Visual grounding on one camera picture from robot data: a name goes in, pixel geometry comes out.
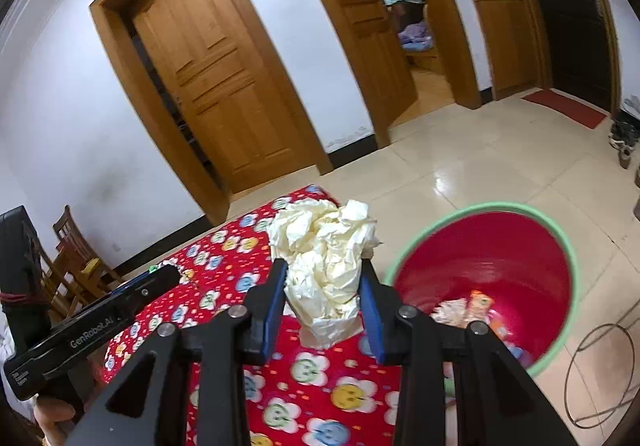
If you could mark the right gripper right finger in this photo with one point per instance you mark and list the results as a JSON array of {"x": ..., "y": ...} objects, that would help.
[{"x": 497, "y": 402}]

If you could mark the wooden chair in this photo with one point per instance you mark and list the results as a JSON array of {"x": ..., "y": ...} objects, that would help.
[
  {"x": 92, "y": 268},
  {"x": 62, "y": 284}
]

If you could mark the dark entrance door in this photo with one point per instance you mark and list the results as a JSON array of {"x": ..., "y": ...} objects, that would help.
[{"x": 578, "y": 46}]

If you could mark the red bin green rim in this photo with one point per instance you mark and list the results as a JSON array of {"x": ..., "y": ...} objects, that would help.
[{"x": 513, "y": 253}]

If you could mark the orange snack packet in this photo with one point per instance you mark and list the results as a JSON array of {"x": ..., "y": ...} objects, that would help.
[{"x": 477, "y": 306}]

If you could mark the near wooden chair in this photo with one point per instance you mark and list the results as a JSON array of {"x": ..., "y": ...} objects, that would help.
[{"x": 62, "y": 284}]

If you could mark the pair of shoes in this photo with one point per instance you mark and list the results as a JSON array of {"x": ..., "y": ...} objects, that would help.
[{"x": 624, "y": 134}]

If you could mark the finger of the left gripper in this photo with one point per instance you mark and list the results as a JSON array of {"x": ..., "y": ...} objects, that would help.
[{"x": 125, "y": 298}]

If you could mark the red smiley flower tablecloth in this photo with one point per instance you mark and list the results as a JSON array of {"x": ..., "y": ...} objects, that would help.
[{"x": 301, "y": 396}]

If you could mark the white paper ball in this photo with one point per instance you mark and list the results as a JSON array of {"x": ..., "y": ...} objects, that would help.
[{"x": 324, "y": 245}]

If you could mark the far wooden chair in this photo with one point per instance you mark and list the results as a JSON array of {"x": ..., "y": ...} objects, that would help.
[{"x": 92, "y": 268}]

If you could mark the red doormat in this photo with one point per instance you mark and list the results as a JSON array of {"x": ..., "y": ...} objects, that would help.
[{"x": 571, "y": 108}]

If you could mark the wooden wall panel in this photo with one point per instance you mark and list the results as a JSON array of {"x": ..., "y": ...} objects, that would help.
[{"x": 510, "y": 45}]

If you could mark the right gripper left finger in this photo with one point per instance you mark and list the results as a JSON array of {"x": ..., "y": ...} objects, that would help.
[{"x": 145, "y": 404}]

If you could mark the open wooden door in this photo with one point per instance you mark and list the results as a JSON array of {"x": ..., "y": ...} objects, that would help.
[{"x": 372, "y": 47}]

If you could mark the closed wooden door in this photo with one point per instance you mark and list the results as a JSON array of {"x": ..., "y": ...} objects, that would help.
[{"x": 212, "y": 68}]

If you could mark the person left hand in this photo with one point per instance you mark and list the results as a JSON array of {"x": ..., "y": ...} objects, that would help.
[{"x": 50, "y": 414}]

